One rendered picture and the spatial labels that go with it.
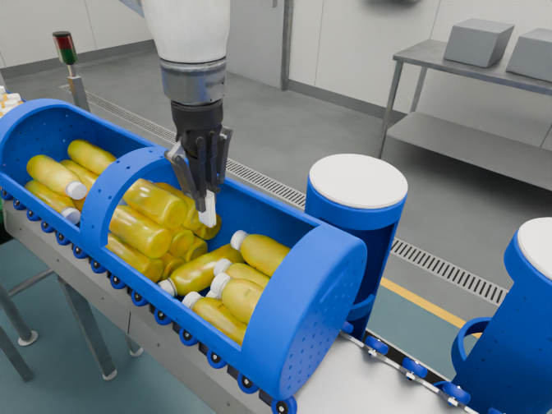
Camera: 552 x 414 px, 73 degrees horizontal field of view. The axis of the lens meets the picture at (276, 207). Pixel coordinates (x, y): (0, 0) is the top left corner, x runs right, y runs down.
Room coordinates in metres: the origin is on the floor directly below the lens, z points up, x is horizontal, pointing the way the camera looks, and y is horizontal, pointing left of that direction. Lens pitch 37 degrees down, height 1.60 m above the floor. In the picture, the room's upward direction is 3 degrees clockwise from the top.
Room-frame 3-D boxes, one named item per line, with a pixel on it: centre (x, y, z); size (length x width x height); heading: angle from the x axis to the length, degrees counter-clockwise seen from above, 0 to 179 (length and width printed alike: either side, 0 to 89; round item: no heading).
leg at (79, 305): (0.84, 0.69, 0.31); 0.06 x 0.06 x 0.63; 55
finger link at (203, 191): (0.51, 0.13, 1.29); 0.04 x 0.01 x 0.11; 55
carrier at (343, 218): (0.90, -0.23, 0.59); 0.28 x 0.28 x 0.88
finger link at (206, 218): (0.52, 0.13, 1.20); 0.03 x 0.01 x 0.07; 55
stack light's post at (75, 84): (1.45, 0.82, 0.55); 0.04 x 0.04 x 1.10; 55
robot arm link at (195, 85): (0.52, 0.12, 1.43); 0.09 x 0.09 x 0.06
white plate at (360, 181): (0.90, -0.23, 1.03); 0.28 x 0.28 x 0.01
